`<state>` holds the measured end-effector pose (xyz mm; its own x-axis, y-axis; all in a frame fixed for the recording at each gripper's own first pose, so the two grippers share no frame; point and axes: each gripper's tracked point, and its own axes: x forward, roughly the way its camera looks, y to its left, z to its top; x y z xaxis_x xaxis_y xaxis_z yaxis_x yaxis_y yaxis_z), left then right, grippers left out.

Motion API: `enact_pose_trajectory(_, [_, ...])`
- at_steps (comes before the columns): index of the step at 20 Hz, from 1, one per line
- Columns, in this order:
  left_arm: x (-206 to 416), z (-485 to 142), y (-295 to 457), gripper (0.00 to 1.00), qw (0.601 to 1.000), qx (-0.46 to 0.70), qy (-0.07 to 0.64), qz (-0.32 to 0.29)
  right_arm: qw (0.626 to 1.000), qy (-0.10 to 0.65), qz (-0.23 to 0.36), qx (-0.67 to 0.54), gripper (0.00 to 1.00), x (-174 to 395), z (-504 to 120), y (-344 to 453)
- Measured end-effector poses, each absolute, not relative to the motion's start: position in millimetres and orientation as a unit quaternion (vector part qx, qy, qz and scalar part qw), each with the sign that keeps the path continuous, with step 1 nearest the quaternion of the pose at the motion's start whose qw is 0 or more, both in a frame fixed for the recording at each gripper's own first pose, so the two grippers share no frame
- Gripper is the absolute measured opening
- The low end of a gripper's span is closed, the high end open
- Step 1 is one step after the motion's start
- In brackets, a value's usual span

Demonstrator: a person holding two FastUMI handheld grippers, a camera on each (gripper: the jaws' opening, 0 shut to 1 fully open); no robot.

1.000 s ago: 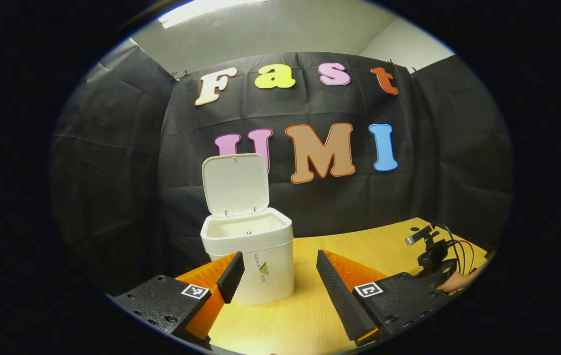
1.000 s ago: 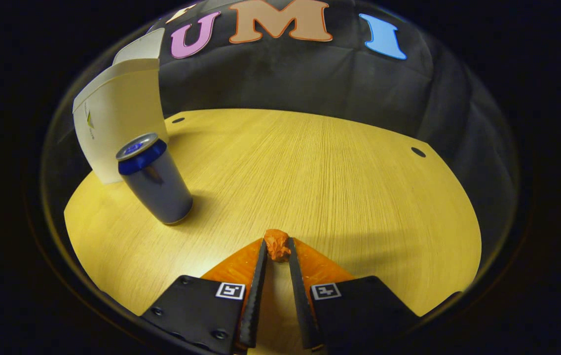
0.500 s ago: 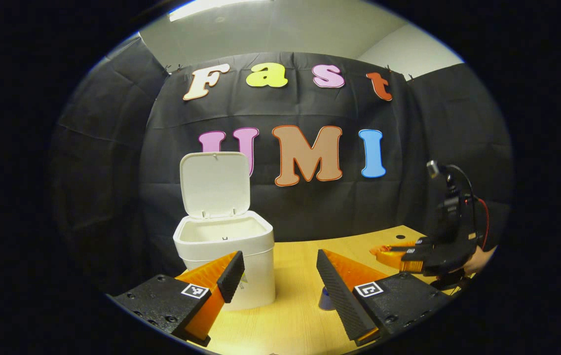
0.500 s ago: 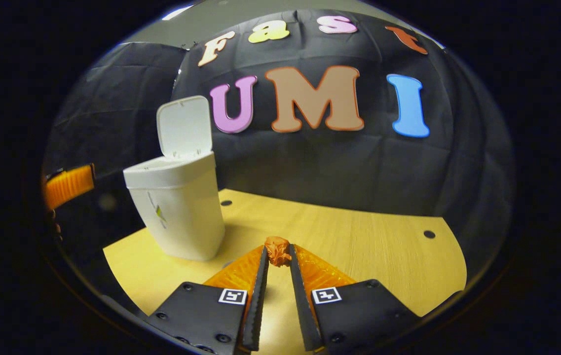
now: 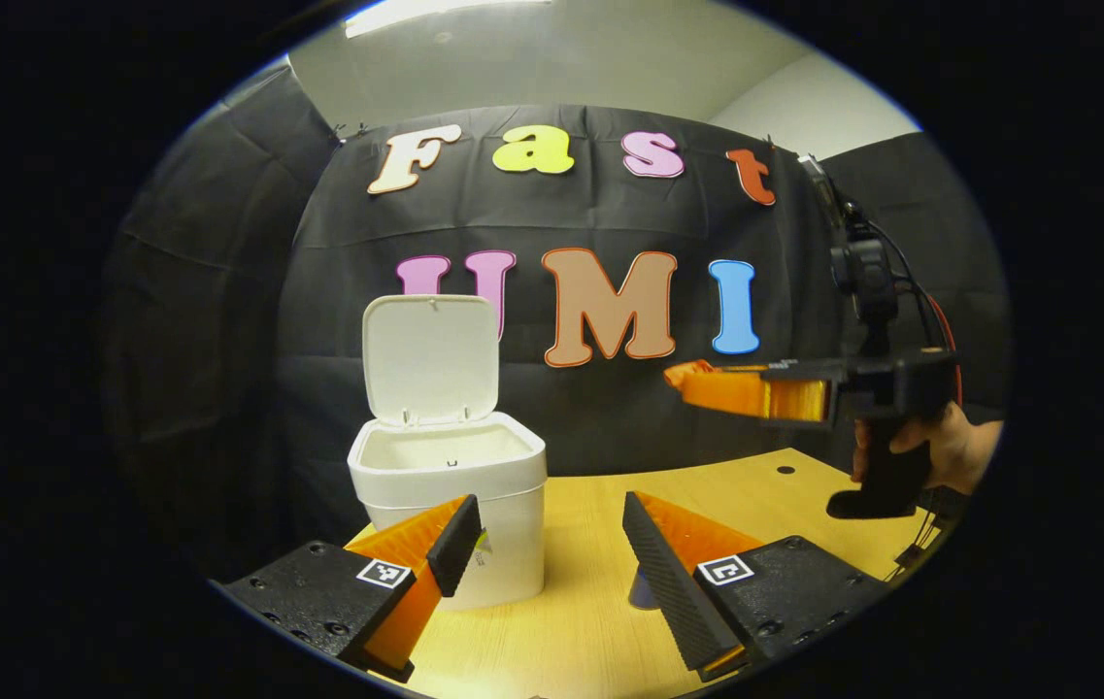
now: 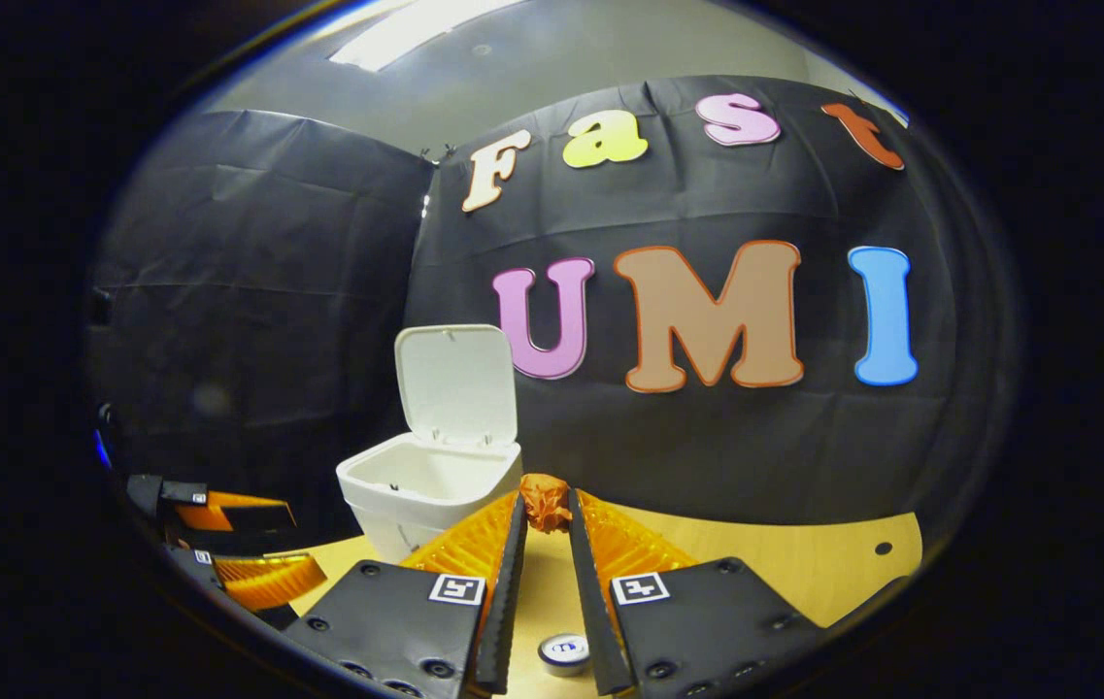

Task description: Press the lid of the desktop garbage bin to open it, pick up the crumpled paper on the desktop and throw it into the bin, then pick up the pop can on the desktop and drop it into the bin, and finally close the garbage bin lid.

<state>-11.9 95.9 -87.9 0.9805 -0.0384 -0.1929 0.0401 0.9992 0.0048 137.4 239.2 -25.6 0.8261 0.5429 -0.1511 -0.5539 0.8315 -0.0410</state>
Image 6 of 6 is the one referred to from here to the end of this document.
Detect wooden desktop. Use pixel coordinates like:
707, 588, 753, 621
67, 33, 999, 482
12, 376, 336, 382
265, 500, 923, 699

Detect black backdrop cloth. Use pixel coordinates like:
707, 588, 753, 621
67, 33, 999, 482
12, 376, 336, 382
85, 76, 1023, 583

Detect ceiling light panel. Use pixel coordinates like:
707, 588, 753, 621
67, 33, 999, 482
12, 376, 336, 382
328, 0, 523, 74

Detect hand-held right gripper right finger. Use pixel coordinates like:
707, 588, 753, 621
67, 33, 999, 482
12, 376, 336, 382
566, 488, 829, 698

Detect blue pop can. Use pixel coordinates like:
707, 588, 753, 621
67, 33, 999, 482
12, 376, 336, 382
538, 633, 591, 678

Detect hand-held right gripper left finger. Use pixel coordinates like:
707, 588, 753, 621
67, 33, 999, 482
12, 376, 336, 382
282, 490, 529, 699

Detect white desktop garbage bin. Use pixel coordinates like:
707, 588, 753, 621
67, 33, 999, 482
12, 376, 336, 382
336, 323, 525, 564

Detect orange paper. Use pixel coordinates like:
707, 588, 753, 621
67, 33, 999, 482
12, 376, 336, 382
519, 473, 574, 533

